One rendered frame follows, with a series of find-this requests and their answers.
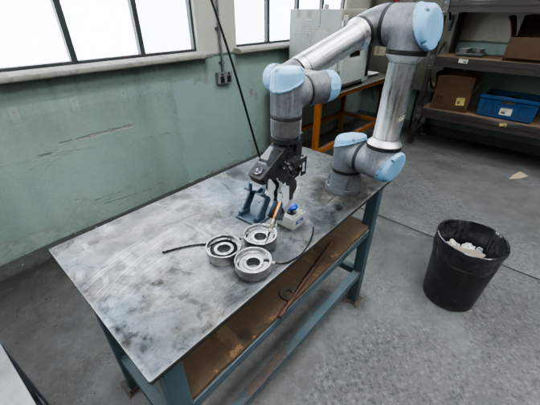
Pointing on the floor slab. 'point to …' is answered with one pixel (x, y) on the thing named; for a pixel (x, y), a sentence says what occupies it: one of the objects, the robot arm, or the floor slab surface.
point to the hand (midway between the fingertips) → (279, 206)
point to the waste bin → (463, 263)
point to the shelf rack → (493, 64)
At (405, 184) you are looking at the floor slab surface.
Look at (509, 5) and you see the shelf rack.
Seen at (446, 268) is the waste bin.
